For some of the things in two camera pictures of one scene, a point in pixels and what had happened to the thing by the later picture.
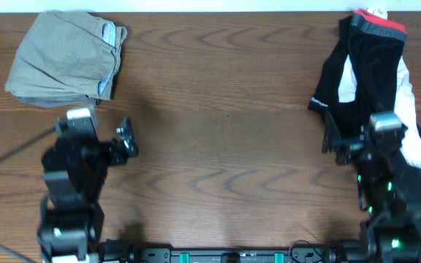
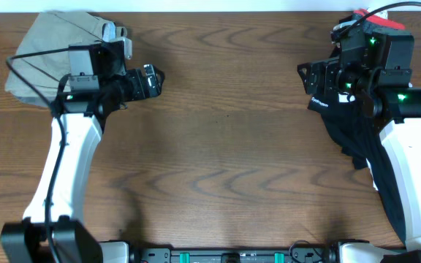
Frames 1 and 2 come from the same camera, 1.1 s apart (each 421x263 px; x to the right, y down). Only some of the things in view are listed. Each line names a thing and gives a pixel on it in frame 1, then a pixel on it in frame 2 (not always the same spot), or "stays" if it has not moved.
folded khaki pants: x=66 y=59 stays
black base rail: x=161 y=255 stays
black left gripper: x=126 y=136 to x=153 y=89
